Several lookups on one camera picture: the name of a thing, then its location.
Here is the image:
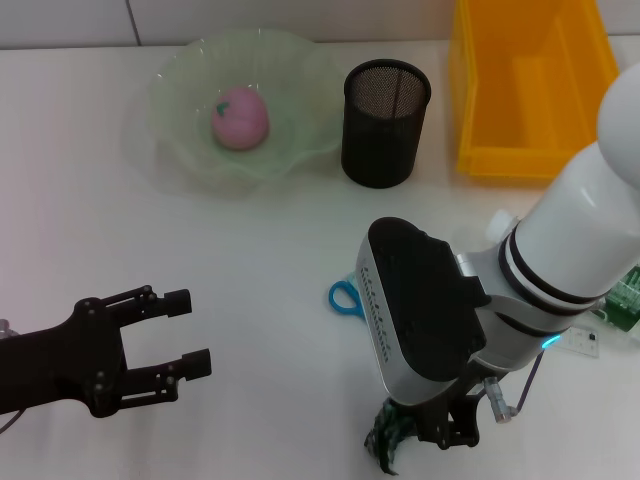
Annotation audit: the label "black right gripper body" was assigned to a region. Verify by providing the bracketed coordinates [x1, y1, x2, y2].
[424, 377, 486, 449]

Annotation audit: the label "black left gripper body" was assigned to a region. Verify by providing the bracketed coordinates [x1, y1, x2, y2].
[0, 297, 131, 419]

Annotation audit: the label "green plastic wrapper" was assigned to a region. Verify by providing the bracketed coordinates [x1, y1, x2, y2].
[363, 397, 419, 476]

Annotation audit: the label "blue scissors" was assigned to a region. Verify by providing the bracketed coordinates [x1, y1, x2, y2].
[328, 272, 371, 319]

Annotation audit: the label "pink peach toy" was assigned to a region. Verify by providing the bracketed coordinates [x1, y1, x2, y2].
[209, 85, 271, 150]

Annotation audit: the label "clear water bottle green label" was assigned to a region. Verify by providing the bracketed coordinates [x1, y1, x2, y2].
[487, 209, 640, 334]

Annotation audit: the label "clear plastic ruler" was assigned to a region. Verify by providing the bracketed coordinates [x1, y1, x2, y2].
[562, 324, 601, 359]

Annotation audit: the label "green glass fruit bowl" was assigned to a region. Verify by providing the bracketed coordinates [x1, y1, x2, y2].
[149, 28, 346, 194]

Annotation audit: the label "black mesh pen holder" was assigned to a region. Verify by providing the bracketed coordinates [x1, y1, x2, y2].
[341, 58, 432, 189]

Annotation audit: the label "yellow plastic bin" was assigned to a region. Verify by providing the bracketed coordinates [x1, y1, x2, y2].
[447, 0, 624, 179]

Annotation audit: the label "right wrist camera housing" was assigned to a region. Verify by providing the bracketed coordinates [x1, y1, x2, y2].
[354, 217, 494, 404]

